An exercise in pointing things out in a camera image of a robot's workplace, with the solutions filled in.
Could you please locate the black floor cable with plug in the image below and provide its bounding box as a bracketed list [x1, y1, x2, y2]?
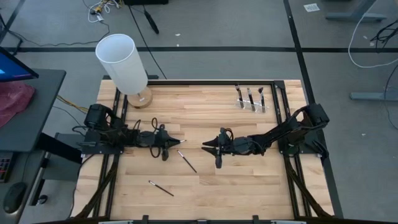
[128, 4, 169, 80]

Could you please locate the black desk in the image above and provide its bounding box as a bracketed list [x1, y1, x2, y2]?
[0, 68, 83, 224]

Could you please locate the black aluminium table frame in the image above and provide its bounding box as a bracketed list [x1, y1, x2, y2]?
[70, 79, 345, 224]

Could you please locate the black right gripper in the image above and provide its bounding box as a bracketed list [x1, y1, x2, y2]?
[201, 128, 261, 169]

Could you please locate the white paper sheet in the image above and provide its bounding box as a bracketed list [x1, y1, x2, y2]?
[303, 2, 321, 13]

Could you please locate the black computer mouse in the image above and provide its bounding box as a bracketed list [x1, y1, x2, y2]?
[2, 182, 27, 215]

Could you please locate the white yellow cable bundle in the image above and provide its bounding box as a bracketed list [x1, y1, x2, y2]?
[87, 0, 121, 23]

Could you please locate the white shade wooden base lamp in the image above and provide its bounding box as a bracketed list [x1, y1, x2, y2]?
[95, 33, 154, 111]

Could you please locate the black cable bundle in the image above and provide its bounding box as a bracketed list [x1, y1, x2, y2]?
[369, 20, 398, 44]

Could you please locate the clear acrylic brush holder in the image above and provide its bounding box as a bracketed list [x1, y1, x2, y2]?
[235, 98, 269, 114]

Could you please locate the grey desk foot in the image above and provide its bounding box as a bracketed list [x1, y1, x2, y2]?
[349, 91, 398, 102]
[325, 0, 389, 22]

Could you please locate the pink cloth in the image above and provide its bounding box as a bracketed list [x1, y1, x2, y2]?
[0, 81, 36, 128]

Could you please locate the black keyboard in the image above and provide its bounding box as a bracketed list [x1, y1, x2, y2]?
[0, 151, 14, 184]

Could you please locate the computer monitor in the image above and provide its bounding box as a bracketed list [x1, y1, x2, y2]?
[0, 46, 40, 83]

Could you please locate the black round-head makeup brush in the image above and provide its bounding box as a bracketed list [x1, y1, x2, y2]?
[234, 83, 245, 109]

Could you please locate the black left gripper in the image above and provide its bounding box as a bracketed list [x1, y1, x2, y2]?
[138, 124, 181, 161]

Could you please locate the white floor cable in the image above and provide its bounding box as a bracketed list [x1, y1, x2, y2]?
[348, 12, 398, 69]

